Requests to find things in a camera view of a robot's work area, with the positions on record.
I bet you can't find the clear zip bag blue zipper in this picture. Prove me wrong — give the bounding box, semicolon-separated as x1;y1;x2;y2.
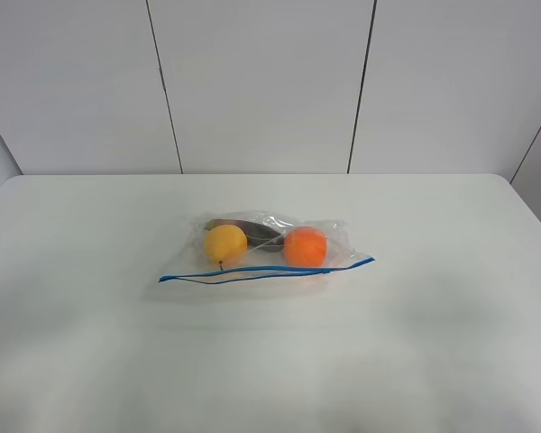
158;211;375;285

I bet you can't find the dark purple eggplant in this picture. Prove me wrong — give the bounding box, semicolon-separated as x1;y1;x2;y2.
205;218;284;253

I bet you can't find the orange fruit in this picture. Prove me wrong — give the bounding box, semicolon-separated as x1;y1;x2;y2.
283;226;328;268

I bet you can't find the yellow lemon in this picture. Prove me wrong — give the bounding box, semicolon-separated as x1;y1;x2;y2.
204;225;248;265

